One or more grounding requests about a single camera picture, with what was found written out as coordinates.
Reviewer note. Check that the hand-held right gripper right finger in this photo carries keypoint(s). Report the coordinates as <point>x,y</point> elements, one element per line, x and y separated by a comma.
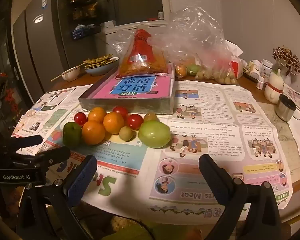
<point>212,172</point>

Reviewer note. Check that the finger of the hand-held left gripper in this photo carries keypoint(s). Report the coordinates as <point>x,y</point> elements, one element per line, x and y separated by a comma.
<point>56,153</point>
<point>27,141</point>

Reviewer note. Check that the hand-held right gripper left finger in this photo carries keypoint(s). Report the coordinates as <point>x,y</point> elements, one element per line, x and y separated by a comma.
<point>81,180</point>

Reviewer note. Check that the small green jujube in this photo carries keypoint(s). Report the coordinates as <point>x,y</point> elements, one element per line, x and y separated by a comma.
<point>72,135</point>

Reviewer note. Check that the red cherry tomato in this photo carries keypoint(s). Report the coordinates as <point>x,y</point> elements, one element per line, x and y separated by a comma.
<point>80,118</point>
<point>134,121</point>
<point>120,111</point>

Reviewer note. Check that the small yellow-green fruit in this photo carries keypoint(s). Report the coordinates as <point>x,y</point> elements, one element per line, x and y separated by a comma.
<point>150,117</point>
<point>127,133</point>

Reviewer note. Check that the large green jujube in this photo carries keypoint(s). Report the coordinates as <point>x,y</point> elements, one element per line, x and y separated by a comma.
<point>154,133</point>

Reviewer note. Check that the pile of small yellowish fruits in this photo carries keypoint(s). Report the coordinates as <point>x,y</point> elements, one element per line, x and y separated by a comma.
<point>222,78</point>

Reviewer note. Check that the newspaper sheet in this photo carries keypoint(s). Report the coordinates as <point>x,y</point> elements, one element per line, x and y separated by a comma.
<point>215,130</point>

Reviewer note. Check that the wooden chopsticks pair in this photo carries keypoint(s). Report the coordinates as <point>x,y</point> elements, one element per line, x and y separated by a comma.
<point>57,77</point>

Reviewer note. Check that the pink book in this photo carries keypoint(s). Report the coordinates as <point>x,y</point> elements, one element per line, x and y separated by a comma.
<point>102,90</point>

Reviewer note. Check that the small white bowl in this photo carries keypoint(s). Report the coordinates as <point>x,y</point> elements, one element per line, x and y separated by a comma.
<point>70,74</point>

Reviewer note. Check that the light blue enamel bowl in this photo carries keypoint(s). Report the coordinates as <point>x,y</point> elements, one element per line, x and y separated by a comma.
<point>102,70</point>

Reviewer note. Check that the steel cup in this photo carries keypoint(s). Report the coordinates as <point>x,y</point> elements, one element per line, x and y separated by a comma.
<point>285,107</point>

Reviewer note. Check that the grey refrigerator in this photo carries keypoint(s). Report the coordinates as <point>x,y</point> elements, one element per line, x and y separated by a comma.
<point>40,42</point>

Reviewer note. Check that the small white pill bottle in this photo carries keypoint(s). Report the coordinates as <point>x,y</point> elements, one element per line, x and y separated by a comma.
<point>260,83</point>

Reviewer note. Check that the stack of scallion pancakes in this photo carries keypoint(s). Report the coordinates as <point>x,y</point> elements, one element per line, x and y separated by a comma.
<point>100,60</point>

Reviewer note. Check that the bagged green jujube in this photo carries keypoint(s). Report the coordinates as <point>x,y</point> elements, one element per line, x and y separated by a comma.
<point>193,69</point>

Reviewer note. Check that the white gourd-shaped jar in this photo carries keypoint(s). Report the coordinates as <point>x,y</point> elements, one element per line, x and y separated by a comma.
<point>273,86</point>

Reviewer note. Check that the bagged orange mandarin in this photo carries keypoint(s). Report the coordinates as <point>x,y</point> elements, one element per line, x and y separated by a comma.
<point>181,70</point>

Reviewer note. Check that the red and white tissue box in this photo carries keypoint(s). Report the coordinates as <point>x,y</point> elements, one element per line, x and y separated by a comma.
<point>236,66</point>

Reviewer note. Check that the white medicine bottle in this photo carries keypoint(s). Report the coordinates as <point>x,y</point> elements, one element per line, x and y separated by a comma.
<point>267,67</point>
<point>255,70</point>

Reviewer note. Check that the white cabinet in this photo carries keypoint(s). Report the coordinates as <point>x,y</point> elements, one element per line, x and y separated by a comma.
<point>102,45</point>

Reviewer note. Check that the blue box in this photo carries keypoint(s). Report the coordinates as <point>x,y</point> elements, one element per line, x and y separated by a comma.
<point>81,31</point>

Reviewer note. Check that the red label snack bag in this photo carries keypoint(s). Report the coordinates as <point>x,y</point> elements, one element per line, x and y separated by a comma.
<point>140,55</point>

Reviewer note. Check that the clear plastic bag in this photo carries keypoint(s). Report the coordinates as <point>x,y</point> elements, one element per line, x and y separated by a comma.
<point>202,35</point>

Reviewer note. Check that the dark shelf rack with jars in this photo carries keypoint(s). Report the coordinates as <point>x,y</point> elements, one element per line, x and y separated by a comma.
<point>83,7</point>

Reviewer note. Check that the window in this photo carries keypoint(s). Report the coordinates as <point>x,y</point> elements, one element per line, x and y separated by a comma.
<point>140,0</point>

